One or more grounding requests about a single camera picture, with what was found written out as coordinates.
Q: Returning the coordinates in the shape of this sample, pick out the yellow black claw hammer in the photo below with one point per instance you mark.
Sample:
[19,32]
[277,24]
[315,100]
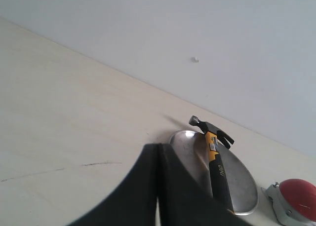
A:
[219,183]

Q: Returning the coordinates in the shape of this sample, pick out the red dome push button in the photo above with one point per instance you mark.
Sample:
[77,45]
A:
[293,202]

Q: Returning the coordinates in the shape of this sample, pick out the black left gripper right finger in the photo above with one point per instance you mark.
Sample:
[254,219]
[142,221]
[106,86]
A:
[181,200]

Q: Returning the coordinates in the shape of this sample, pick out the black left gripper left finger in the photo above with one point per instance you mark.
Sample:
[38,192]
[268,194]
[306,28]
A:
[133,202]

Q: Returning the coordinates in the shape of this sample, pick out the round stainless steel plate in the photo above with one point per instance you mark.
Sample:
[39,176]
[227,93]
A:
[190,146]

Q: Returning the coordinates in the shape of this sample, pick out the small white wall hook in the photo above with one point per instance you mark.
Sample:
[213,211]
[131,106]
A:
[195,59]

